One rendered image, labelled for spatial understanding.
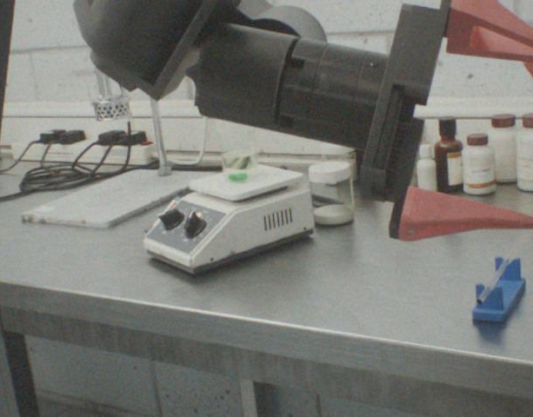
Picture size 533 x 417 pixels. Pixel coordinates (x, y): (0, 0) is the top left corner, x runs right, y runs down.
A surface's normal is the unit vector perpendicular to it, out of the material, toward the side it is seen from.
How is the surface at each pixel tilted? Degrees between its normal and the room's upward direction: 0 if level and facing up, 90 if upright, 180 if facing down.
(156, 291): 0
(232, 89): 94
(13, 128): 90
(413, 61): 63
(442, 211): 71
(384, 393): 90
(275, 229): 90
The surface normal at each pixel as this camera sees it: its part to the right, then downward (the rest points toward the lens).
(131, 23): -0.11, 0.45
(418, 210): 0.21, -0.09
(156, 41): 0.42, 0.67
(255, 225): 0.58, 0.16
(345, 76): -0.11, -0.30
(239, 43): -0.04, -0.55
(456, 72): -0.54, 0.29
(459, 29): -0.31, 0.94
